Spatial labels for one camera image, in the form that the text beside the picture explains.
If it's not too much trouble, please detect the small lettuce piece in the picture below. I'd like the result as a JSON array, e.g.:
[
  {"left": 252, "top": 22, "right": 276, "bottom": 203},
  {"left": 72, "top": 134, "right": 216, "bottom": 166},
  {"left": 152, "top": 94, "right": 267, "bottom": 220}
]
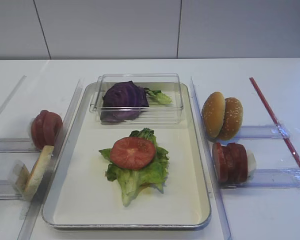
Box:
[{"left": 144, "top": 88, "right": 173, "bottom": 105}]

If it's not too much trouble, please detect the green lettuce leaf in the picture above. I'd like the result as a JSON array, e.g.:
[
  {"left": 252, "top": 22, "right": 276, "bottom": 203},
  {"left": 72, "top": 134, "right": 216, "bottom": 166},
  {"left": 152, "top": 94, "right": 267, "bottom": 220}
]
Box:
[{"left": 99, "top": 128, "right": 169, "bottom": 207}]

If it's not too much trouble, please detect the front meat patty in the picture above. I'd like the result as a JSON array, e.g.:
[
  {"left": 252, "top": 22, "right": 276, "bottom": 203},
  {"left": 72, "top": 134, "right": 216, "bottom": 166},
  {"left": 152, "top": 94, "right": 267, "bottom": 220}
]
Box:
[{"left": 212, "top": 142, "right": 228, "bottom": 183}]

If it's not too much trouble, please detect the meat patty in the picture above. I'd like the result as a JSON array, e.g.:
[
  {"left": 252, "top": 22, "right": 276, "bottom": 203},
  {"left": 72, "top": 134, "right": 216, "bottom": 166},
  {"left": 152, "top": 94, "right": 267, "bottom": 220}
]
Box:
[
  {"left": 222, "top": 142, "right": 241, "bottom": 184},
  {"left": 235, "top": 143, "right": 248, "bottom": 184},
  {"left": 212, "top": 142, "right": 228, "bottom": 183}
]

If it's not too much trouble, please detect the middle meat patty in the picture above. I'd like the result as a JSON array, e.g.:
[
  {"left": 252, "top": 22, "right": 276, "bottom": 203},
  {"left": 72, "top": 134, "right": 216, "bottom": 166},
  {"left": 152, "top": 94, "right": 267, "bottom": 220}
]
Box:
[{"left": 222, "top": 142, "right": 241, "bottom": 184}]

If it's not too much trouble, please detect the rear meat patty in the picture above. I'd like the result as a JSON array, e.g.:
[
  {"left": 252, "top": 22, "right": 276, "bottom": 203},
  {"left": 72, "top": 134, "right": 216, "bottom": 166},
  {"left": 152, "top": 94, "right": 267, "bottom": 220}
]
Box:
[{"left": 235, "top": 143, "right": 248, "bottom": 184}]

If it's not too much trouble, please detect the tomato slice stack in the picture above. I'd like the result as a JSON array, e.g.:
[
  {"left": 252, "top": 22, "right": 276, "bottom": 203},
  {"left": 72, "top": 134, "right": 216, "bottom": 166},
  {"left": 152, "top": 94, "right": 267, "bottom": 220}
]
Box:
[{"left": 30, "top": 109, "right": 63, "bottom": 150}]

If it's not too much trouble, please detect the white pusher behind patties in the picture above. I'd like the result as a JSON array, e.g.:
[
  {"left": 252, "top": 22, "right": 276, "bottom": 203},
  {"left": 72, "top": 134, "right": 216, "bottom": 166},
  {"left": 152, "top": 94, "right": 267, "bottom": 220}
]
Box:
[{"left": 246, "top": 149, "right": 257, "bottom": 178}]

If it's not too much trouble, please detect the bread slice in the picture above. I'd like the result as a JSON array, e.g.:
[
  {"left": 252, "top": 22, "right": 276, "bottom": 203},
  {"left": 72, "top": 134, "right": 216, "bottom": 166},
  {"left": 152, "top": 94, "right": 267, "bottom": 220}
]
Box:
[{"left": 23, "top": 145, "right": 55, "bottom": 201}]

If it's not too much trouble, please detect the pusher behind bread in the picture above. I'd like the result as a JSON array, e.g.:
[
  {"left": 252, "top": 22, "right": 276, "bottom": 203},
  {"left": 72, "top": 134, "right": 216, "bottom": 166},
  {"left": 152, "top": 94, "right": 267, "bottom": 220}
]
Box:
[{"left": 12, "top": 160, "right": 32, "bottom": 201}]

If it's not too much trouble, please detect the purple cabbage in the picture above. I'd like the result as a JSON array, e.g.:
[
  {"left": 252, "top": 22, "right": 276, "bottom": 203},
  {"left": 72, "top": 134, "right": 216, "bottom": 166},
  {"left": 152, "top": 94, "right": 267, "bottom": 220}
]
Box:
[{"left": 100, "top": 80, "right": 149, "bottom": 123}]

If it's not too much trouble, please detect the clear plastic container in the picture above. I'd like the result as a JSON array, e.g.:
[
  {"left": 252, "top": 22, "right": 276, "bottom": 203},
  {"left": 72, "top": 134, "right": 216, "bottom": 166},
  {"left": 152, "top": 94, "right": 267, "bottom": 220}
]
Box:
[{"left": 89, "top": 73, "right": 184, "bottom": 124}]

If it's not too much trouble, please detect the silver metal tray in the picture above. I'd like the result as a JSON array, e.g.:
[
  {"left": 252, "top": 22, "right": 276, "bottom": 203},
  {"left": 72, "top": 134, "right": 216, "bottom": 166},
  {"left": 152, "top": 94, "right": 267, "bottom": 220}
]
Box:
[{"left": 42, "top": 83, "right": 211, "bottom": 230}]

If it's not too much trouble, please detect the plain burger bun half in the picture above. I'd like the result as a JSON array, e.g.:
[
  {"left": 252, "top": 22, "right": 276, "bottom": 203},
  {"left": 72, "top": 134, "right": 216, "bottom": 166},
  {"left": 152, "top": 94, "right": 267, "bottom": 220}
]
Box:
[{"left": 201, "top": 91, "right": 226, "bottom": 138}]

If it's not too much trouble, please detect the sesame burger bun half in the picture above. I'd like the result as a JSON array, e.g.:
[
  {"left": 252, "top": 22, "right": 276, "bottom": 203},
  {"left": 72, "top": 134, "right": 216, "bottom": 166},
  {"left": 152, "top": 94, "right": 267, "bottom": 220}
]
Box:
[{"left": 217, "top": 97, "right": 244, "bottom": 141}]

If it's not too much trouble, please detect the red plastic strip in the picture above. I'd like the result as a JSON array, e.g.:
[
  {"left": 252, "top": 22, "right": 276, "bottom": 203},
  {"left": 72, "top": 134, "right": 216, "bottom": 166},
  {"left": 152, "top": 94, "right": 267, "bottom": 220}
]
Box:
[{"left": 249, "top": 77, "right": 300, "bottom": 168}]

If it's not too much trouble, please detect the clear right guide rail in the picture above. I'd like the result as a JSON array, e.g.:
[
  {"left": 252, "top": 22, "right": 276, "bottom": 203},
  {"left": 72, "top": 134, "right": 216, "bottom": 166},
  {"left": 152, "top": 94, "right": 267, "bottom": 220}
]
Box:
[{"left": 189, "top": 76, "right": 233, "bottom": 240}]

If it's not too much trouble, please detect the clear guide rail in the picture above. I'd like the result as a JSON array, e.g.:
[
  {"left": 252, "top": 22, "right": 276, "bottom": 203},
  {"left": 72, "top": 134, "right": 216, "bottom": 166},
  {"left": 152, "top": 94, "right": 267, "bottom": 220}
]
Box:
[
  {"left": 17, "top": 79, "right": 83, "bottom": 240},
  {"left": 189, "top": 76, "right": 233, "bottom": 240}
]

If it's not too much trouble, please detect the clear bun dispenser rail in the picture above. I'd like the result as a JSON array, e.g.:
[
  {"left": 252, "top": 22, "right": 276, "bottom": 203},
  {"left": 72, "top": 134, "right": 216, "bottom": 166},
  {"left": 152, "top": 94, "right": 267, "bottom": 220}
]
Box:
[{"left": 234, "top": 124, "right": 291, "bottom": 139}]

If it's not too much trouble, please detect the clear patty dispenser rail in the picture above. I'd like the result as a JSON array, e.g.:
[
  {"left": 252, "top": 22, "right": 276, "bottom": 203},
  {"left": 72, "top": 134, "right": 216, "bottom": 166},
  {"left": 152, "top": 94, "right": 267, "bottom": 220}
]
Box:
[{"left": 219, "top": 168, "right": 300, "bottom": 189}]

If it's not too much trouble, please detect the clear tomato dispenser rail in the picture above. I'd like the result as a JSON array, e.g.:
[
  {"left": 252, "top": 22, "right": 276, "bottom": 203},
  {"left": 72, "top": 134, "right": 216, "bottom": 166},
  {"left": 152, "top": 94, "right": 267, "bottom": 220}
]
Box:
[{"left": 0, "top": 138, "right": 40, "bottom": 153}]

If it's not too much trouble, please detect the clear far left rail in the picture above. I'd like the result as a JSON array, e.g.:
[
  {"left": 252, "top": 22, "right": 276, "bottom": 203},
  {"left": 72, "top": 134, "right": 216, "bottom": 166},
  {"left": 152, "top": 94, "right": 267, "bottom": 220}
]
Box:
[{"left": 0, "top": 75, "right": 27, "bottom": 115}]

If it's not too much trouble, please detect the clear left guide rail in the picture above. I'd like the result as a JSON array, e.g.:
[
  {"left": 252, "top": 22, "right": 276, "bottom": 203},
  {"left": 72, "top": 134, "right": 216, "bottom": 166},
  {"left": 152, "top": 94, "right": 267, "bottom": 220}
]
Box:
[{"left": 17, "top": 79, "right": 83, "bottom": 240}]

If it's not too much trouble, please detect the clear bread dispenser rail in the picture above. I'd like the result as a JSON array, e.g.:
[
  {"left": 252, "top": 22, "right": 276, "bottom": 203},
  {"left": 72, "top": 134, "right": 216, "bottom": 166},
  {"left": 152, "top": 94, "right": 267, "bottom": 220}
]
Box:
[{"left": 0, "top": 180, "right": 23, "bottom": 201}]

